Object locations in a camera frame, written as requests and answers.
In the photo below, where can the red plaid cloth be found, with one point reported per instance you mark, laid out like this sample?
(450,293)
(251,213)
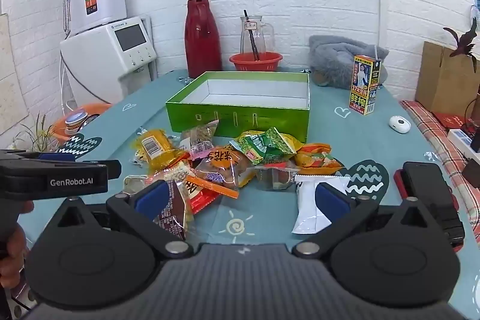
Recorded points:
(427,132)

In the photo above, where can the red thermos jug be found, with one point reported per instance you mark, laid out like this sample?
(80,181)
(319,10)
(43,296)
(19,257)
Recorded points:
(202,39)

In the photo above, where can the green snack packet red label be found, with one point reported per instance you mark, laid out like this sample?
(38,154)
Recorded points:
(251,147)

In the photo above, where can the white power strip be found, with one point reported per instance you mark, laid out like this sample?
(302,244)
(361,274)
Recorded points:
(463,142)

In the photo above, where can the green cardboard box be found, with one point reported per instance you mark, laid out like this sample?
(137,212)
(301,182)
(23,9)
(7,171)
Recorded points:
(240,117)

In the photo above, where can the white appliance with screen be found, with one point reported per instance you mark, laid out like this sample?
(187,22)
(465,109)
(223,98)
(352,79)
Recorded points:
(101,57)

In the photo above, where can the brown cardboard box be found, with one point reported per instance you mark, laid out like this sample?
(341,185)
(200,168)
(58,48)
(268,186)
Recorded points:
(438,80)

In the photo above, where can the teal tablecloth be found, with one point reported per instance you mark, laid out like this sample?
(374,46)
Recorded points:
(375,151)

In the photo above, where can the clear brown cake snack packet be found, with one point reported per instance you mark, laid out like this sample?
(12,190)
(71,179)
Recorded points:
(275,177)

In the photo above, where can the black straw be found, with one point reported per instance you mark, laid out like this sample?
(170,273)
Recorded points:
(252,39)

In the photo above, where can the person's left hand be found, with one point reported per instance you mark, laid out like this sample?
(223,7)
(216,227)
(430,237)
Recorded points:
(15,252)

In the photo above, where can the patterned ceramic bowl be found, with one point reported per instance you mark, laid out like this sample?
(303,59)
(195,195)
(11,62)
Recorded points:
(77,119)

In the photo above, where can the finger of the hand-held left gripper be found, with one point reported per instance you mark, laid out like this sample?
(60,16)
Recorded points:
(113,170)
(56,156)

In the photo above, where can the red book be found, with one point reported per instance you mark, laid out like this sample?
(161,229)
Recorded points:
(448,119)

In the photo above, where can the black smartphone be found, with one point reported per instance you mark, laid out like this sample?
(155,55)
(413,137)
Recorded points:
(427,192)

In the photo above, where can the white snack packet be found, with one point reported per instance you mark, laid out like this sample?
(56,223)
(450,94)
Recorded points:
(307,207)

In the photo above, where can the yellow juice carton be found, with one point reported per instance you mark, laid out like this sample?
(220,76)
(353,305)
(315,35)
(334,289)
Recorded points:
(365,87)

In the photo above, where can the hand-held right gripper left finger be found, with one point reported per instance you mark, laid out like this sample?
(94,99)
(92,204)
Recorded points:
(148,202)

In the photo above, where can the clear seed snack packet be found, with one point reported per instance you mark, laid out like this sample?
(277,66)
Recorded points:
(200,138)

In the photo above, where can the orange yellow snack packet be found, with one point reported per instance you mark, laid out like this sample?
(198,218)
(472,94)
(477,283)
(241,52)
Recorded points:
(318,157)

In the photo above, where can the glass pitcher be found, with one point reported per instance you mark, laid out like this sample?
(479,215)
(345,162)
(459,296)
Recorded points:
(258,35)

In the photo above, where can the cracker snack packet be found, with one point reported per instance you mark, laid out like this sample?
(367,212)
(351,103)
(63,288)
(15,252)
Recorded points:
(172,172)

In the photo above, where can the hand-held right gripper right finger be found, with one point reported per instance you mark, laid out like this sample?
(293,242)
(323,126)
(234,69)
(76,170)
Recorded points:
(332,200)

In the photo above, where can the dark brown snack packet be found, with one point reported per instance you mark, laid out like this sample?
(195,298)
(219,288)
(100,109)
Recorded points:
(174,209)

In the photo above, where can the purple leaf plant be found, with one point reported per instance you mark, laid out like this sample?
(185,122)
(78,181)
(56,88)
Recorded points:
(465,42)

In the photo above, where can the brown woven basket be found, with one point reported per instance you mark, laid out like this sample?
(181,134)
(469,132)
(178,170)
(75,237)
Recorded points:
(319,78)

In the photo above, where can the green leafy print snack packet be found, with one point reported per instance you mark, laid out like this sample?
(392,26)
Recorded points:
(279,142)

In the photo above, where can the white oval device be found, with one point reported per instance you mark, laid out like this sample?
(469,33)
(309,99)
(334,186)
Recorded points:
(398,124)

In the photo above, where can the beige wall board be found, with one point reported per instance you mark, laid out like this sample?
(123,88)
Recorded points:
(11,80)

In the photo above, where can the grey fluffy blanket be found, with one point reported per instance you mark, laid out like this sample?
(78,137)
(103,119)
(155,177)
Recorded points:
(333,57)

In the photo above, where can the red flat case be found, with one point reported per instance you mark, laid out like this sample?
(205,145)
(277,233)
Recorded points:
(398,185)

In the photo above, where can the red plastic basin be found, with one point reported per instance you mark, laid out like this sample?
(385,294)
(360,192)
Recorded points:
(243,64)

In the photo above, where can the green grass plant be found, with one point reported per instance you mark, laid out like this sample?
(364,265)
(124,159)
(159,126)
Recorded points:
(37,134)

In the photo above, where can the orange round label snack packet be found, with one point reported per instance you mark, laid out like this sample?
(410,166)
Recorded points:
(221,166)

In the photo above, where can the black adapter box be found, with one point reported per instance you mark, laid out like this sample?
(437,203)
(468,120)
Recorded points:
(472,173)

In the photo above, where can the orange plastic basin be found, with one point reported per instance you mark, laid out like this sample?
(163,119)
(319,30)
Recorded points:
(95,109)

